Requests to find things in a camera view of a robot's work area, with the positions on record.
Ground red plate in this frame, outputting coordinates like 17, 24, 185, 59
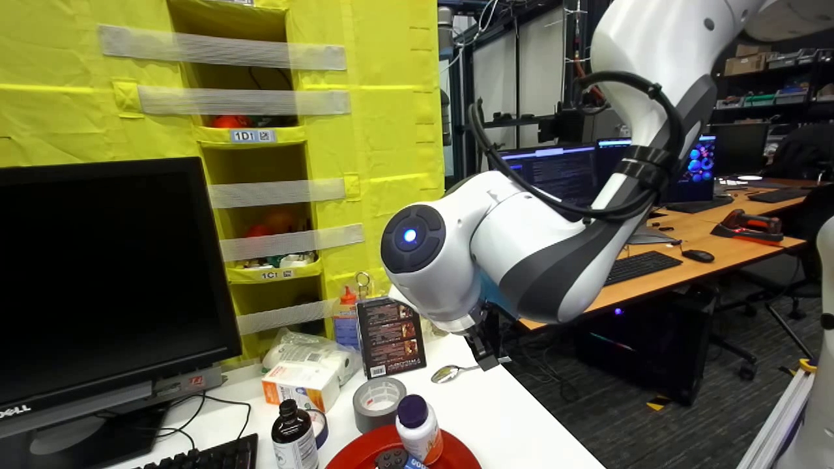
327, 425, 482, 469

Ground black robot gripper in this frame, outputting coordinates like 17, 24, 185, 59
464, 308, 517, 372

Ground dark laptop keyboard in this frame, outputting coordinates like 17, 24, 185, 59
746, 183, 815, 202

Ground monitor with grey stand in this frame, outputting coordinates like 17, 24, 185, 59
598, 132, 720, 211

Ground white metal rail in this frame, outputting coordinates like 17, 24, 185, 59
735, 359, 819, 469

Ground black Dell monitor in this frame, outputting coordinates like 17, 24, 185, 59
0, 154, 245, 469

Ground black and red tool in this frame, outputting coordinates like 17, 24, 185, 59
709, 206, 787, 245

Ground small black keyboard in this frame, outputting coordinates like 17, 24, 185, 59
140, 435, 262, 469

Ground dark switched-off screen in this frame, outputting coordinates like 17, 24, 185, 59
711, 118, 771, 176

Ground black computer tower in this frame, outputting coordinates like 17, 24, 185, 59
576, 284, 720, 407

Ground black office chair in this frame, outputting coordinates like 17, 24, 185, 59
739, 176, 834, 336

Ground blue bottle with red cap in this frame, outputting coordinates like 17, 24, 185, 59
335, 284, 363, 353

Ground monitor showing code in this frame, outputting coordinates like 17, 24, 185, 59
497, 140, 604, 206

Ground white bottle with purple cap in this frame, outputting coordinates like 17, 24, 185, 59
393, 393, 447, 465

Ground clear plastic bag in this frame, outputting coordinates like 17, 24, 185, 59
259, 331, 349, 374

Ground flat black keyboard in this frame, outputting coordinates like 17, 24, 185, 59
663, 193, 739, 215

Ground metal spoon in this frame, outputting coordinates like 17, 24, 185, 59
430, 361, 480, 385

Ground black metal frame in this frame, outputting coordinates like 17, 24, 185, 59
447, 0, 611, 191

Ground grey duct tape roll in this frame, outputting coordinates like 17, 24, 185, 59
349, 374, 409, 438

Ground white bottle with black cap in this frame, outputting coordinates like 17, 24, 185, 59
269, 398, 320, 469

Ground white and orange cardboard box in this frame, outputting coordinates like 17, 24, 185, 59
259, 351, 363, 417

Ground yellow fabric shelf unit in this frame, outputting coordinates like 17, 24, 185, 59
0, 0, 451, 361

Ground dark picture card box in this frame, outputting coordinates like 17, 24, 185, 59
358, 296, 428, 383

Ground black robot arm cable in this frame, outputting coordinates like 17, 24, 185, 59
466, 71, 689, 221

